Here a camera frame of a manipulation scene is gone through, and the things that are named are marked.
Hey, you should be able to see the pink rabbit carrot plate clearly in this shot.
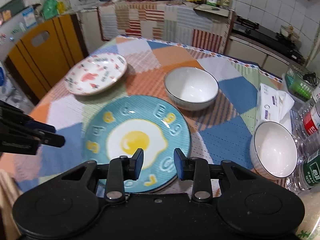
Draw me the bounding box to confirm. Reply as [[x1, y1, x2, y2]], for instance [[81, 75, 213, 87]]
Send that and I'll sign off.
[[65, 53, 127, 96]]

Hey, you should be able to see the clear rice bag with handle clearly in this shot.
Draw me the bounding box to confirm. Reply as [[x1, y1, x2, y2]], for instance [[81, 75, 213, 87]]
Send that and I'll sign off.
[[296, 187, 320, 239]]

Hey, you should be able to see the white bowl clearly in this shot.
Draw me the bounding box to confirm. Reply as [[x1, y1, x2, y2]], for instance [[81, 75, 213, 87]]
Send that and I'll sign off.
[[249, 121, 298, 180]]

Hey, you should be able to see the black gas stove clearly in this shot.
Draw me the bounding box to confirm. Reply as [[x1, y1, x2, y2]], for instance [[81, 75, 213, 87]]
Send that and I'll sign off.
[[232, 16, 305, 64]]

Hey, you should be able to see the blue fried egg plate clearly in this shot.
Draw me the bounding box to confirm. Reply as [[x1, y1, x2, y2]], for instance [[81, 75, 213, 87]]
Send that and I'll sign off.
[[81, 95, 191, 193]]

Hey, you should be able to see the yellow wooden chair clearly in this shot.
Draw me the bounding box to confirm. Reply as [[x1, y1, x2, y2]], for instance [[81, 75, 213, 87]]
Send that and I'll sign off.
[[4, 14, 88, 105]]

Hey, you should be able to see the cream pot on stove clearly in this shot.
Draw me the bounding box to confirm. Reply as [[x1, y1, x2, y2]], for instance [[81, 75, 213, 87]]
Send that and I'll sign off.
[[280, 25, 299, 42]]

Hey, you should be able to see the striped patchwork counter cloth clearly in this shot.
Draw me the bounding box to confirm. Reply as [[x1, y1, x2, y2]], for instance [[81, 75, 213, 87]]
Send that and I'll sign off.
[[98, 0, 235, 54]]

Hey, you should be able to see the cutting board with knife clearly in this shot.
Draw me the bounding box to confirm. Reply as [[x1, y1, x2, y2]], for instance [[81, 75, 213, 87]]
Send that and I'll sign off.
[[194, 4, 230, 17]]

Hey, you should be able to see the checkered colourful tablecloth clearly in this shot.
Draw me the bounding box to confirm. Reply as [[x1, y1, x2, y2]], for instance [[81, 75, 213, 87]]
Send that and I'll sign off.
[[13, 37, 282, 191]]

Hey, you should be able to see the white tissue box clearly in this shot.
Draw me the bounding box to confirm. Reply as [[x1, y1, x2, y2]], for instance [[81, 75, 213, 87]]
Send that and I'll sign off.
[[255, 83, 295, 133]]

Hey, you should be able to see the white bowl table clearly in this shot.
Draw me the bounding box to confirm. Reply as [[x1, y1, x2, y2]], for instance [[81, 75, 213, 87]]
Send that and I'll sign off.
[[164, 67, 219, 111]]

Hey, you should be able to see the green plastic basket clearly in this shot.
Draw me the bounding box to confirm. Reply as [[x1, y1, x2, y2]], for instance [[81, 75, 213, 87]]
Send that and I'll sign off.
[[285, 64, 318, 102]]

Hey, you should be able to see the water bottle green label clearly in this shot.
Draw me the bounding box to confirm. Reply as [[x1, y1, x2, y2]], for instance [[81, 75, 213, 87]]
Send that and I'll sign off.
[[286, 133, 319, 194]]

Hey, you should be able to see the water bottle red label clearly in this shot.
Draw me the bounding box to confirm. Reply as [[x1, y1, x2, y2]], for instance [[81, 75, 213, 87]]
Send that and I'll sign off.
[[295, 84, 320, 140]]

